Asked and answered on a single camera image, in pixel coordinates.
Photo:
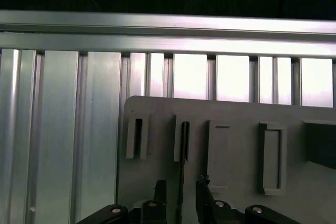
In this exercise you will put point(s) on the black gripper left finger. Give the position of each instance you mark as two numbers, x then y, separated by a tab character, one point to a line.
157	208

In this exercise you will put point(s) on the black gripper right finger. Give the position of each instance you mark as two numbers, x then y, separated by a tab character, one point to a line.
207	208

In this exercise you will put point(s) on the blue RAM stick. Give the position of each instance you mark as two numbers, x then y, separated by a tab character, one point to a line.
185	140

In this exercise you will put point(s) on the grey parts rack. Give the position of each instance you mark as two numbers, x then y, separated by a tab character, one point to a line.
241	113

